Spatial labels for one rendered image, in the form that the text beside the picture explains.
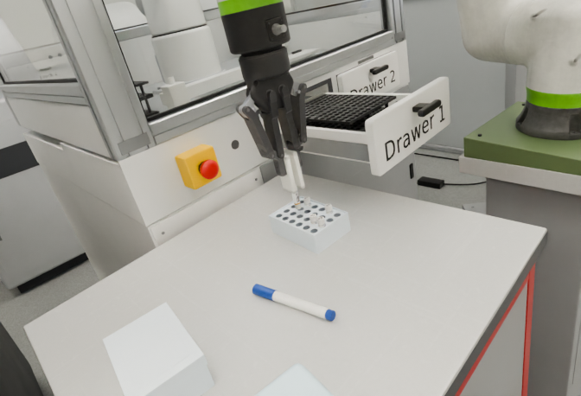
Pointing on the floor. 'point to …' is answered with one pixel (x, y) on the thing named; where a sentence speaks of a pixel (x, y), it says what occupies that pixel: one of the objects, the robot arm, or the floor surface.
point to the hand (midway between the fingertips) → (290, 171)
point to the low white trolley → (213, 233)
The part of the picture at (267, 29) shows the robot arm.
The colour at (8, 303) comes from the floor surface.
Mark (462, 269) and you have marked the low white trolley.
